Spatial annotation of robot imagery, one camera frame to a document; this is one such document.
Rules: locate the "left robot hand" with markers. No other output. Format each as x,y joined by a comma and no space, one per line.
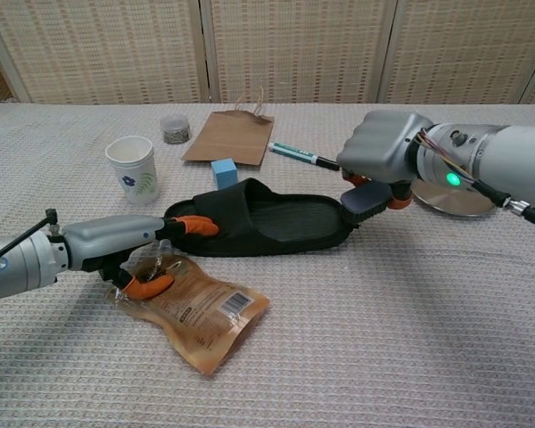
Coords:
107,236

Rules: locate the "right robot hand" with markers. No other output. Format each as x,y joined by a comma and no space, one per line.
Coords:
379,147

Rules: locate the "black slipper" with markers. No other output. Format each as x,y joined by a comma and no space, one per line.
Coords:
294,223

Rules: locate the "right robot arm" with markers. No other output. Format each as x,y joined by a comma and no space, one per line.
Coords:
508,151

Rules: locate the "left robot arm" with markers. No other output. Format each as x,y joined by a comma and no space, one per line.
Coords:
22,267

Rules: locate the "white paper cup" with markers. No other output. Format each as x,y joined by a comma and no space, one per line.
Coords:
134,178

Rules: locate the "green marker pen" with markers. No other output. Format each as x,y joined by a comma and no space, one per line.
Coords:
294,152

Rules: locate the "round steel plate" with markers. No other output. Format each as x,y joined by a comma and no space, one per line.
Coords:
446,203

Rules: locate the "small clear jar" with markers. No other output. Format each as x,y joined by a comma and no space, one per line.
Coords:
175,130

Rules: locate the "brown snack pouch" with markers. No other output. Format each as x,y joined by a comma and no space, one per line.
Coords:
205,321

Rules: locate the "blue foam cube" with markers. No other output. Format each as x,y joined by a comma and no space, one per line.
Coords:
224,175

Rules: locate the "brown paper bag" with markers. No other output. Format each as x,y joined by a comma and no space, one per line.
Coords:
232,138

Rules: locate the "woven beige tablecloth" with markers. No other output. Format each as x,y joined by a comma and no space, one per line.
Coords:
383,334

